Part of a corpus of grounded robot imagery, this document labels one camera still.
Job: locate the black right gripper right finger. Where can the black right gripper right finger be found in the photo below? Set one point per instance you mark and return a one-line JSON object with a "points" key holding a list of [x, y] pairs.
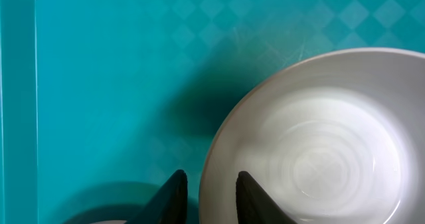
{"points": [[254, 205]]}

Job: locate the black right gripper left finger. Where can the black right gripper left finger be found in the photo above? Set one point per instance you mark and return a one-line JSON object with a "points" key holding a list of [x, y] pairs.
{"points": [[168, 205]]}

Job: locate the large white plate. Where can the large white plate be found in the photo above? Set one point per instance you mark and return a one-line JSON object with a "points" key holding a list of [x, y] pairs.
{"points": [[110, 222]]}

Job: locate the grey-green small bowl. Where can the grey-green small bowl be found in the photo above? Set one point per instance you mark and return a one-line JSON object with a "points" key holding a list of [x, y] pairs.
{"points": [[337, 138]]}

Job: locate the teal serving tray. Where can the teal serving tray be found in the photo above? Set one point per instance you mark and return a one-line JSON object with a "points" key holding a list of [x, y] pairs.
{"points": [[102, 100]]}

